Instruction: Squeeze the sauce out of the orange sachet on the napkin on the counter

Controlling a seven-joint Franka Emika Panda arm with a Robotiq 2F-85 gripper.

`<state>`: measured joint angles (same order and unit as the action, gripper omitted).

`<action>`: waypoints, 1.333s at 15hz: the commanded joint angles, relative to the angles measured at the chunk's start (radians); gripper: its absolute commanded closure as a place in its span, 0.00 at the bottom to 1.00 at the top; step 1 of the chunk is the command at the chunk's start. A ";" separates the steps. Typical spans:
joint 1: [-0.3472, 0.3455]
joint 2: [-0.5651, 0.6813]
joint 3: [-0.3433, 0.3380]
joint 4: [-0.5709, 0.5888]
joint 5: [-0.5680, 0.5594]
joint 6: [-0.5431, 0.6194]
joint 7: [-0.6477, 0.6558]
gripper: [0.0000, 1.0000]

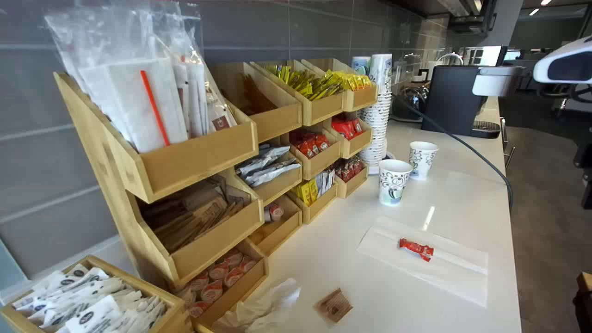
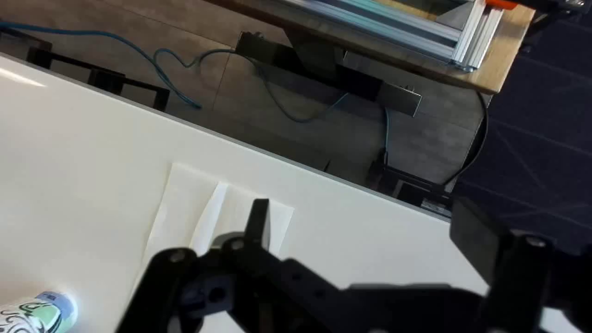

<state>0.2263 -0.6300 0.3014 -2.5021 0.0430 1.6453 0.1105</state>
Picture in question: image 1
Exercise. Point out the orange ketchup sachet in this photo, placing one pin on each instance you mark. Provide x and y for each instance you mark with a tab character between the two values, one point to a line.
417	249

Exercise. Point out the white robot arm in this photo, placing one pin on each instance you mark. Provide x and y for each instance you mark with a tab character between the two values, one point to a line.
565	62

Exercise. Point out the red sachets pile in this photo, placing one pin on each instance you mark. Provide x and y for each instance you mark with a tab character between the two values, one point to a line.
351	169
310	143
347	127

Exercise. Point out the yellow tea packet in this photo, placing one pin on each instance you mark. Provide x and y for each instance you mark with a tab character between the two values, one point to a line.
308	193

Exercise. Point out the silver grey sachets pile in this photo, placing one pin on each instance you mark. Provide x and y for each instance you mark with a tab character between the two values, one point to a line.
267	166

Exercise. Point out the narrow wooden condiment rack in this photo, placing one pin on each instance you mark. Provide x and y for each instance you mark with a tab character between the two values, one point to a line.
278	121
323	110
362	97

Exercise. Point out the single creamer cup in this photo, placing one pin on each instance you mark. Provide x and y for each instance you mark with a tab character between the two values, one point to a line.
275	214

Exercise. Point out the yellow sachets pile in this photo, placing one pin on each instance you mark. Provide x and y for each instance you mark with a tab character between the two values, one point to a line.
349	79
306	84

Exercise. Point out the patterned white paper cup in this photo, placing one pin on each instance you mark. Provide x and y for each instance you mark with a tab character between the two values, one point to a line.
423	160
393	182

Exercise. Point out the tall stack of paper cups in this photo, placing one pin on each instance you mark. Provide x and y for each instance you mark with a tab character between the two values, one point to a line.
378	112

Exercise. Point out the wide wooden condiment rack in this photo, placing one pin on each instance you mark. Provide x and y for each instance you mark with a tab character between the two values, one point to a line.
186	158

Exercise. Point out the brown paper packets pile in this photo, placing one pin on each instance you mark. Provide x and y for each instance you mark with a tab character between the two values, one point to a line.
191	216

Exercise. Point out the pink creamer cups pile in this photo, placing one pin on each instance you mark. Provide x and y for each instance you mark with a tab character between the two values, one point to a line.
216	278

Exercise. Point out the crumpled clear plastic wrapper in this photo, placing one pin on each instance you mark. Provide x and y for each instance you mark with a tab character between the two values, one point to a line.
265	306

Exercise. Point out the small brown paper packet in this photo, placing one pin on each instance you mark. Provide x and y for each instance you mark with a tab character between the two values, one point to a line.
334	306

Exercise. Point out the red straw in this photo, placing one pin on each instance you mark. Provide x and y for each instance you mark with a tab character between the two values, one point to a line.
156	110

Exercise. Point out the black coffee machine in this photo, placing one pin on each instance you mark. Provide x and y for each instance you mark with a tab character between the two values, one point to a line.
454	103

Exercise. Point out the low wooden packet box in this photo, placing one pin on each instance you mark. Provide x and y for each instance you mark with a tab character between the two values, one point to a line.
177	321

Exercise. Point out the clear plastic bag of straws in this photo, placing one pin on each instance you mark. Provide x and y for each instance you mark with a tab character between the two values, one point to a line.
117	56

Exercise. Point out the white sugar packets pile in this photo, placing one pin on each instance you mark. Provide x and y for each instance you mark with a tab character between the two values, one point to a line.
86	306

